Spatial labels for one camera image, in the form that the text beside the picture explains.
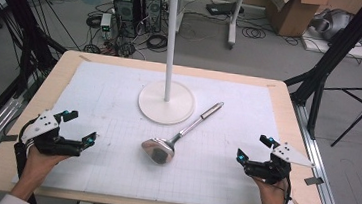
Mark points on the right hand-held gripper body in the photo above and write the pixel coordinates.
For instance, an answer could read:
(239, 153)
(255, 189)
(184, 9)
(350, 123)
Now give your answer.
(273, 169)

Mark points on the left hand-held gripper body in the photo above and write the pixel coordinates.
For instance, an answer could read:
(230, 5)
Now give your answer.
(44, 129)

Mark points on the steel ladle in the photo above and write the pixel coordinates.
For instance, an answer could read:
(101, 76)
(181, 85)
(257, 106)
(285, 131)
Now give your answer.
(161, 150)

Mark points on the white hook stand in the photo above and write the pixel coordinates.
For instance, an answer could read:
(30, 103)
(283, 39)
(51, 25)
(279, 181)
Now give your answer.
(165, 107)

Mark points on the person's right hand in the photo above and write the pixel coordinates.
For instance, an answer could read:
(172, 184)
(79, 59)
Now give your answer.
(274, 194)

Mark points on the person's left hand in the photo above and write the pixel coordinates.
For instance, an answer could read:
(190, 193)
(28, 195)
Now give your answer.
(37, 167)

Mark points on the white grid mat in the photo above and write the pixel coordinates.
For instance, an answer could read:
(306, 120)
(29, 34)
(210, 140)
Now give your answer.
(113, 162)

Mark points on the grey tape piece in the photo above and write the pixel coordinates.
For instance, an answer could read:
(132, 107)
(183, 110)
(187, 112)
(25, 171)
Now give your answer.
(314, 181)
(6, 139)

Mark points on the small silver box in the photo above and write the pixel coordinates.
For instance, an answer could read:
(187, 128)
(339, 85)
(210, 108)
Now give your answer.
(105, 24)

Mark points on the white flat board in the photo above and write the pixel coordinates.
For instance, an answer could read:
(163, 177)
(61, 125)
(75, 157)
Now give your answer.
(328, 47)

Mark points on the large black computer tower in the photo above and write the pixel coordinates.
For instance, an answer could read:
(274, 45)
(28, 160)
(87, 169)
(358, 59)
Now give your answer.
(126, 8)

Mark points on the white stand leg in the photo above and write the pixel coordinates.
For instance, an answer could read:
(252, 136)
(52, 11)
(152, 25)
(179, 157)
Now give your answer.
(233, 20)

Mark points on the cardboard box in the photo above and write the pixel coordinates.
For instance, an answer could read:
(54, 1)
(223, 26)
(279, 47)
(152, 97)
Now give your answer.
(294, 17)

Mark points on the grey bag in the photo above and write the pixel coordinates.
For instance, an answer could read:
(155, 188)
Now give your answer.
(332, 24)

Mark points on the slim black computer tower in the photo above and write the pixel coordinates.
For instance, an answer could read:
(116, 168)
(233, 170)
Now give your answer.
(152, 10)

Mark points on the flat black device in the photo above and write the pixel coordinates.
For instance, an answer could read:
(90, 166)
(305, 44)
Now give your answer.
(223, 8)

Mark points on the black frame post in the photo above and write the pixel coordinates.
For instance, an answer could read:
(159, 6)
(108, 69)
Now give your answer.
(338, 47)
(19, 22)

